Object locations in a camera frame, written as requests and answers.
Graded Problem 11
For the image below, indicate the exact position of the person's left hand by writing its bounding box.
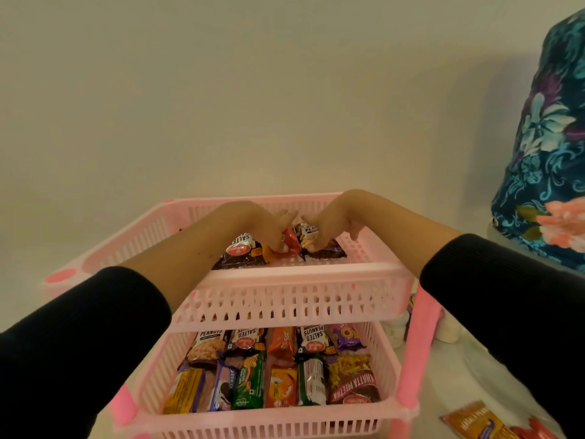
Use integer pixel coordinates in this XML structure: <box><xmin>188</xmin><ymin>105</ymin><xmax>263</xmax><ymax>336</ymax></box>
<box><xmin>230</xmin><ymin>201</ymin><xmax>299</xmax><ymax>254</ymax></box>

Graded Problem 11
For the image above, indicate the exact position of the person's right hand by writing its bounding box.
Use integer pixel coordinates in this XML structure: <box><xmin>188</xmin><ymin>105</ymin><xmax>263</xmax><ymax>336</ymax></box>
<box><xmin>301</xmin><ymin>189</ymin><xmax>372</xmax><ymax>253</ymax></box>

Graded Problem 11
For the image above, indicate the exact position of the small orange snack packet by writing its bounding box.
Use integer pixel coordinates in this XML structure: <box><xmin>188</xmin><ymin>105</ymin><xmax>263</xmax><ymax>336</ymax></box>
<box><xmin>281</xmin><ymin>227</ymin><xmax>303</xmax><ymax>257</ymax></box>

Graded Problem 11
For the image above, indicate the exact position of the dark peanut packet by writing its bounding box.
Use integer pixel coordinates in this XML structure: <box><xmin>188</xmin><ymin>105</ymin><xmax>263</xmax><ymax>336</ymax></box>
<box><xmin>296</xmin><ymin>324</ymin><xmax>337</xmax><ymax>357</ymax></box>
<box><xmin>226</xmin><ymin>328</ymin><xmax>268</xmax><ymax>355</ymax></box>
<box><xmin>295</xmin><ymin>222</ymin><xmax>348</xmax><ymax>261</ymax></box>
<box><xmin>211</xmin><ymin>233</ymin><xmax>275</xmax><ymax>270</ymax></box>

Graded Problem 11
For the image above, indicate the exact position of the person's left forearm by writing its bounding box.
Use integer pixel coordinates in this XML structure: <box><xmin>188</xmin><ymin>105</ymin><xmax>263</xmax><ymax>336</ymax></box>
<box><xmin>0</xmin><ymin>201</ymin><xmax>250</xmax><ymax>439</ymax></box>

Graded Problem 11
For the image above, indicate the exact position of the person's right forearm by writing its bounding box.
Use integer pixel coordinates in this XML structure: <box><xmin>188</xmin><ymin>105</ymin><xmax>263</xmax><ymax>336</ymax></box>
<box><xmin>340</xmin><ymin>189</ymin><xmax>585</xmax><ymax>439</ymax></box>

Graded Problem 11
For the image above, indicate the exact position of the pink plastic rack basket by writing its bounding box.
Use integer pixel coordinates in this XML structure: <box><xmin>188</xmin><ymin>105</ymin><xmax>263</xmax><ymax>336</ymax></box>
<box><xmin>43</xmin><ymin>193</ymin><xmax>416</xmax><ymax>333</ymax></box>
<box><xmin>114</xmin><ymin>321</ymin><xmax>419</xmax><ymax>439</ymax></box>

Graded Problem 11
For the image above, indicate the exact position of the purple snack packet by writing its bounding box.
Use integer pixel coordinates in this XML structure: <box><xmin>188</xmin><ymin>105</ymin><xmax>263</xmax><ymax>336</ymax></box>
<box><xmin>329</xmin><ymin>323</ymin><xmax>367</xmax><ymax>352</ymax></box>

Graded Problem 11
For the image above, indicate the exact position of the white plastic bottle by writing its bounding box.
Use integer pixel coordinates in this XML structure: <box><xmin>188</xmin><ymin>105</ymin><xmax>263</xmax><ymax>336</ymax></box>
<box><xmin>383</xmin><ymin>311</ymin><xmax>410</xmax><ymax>349</ymax></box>

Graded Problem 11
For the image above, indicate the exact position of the pink rack pole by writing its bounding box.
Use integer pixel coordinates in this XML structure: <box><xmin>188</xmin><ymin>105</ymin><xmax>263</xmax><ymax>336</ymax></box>
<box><xmin>109</xmin><ymin>384</ymin><xmax>150</xmax><ymax>439</ymax></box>
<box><xmin>388</xmin><ymin>283</ymin><xmax>443</xmax><ymax>439</ymax></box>

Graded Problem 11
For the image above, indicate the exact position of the red and yellow snack packet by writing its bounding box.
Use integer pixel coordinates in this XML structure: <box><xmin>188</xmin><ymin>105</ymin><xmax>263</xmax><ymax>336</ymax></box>
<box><xmin>325</xmin><ymin>354</ymin><xmax>381</xmax><ymax>405</ymax></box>

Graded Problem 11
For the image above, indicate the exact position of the beige peanut packet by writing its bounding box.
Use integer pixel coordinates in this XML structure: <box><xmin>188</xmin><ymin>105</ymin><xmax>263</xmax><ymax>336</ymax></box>
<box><xmin>187</xmin><ymin>330</ymin><xmax>229</xmax><ymax>366</ymax></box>

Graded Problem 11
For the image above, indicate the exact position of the green and white packet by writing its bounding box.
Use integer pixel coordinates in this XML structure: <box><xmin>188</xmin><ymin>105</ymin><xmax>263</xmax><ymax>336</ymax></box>
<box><xmin>297</xmin><ymin>356</ymin><xmax>328</xmax><ymax>406</ymax></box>

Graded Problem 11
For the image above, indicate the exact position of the green biscuit packet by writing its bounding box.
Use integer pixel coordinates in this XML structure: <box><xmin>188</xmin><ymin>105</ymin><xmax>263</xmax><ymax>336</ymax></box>
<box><xmin>232</xmin><ymin>352</ymin><xmax>267</xmax><ymax>410</ymax></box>

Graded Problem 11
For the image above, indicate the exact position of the orange biscuit packet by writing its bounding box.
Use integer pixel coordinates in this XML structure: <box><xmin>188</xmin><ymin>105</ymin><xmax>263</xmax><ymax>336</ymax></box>
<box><xmin>265</xmin><ymin>366</ymin><xmax>299</xmax><ymax>409</ymax></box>

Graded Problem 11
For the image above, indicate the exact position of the blue cookie packet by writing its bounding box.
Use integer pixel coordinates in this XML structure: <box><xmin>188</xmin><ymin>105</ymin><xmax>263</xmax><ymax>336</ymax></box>
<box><xmin>199</xmin><ymin>361</ymin><xmax>240</xmax><ymax>412</ymax></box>

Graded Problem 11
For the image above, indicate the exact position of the yellow biscuit packet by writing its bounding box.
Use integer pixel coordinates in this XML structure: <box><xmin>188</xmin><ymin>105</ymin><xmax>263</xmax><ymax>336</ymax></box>
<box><xmin>163</xmin><ymin>366</ymin><xmax>206</xmax><ymax>416</ymax></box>

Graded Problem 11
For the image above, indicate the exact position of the floral blue cloth cover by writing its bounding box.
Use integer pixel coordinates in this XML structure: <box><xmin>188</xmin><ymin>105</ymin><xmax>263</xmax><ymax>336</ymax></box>
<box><xmin>491</xmin><ymin>8</ymin><xmax>585</xmax><ymax>273</ymax></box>

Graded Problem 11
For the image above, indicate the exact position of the orange brown snack packet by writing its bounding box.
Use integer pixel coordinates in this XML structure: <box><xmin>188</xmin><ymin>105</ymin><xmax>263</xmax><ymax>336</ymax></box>
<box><xmin>440</xmin><ymin>401</ymin><xmax>519</xmax><ymax>439</ymax></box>

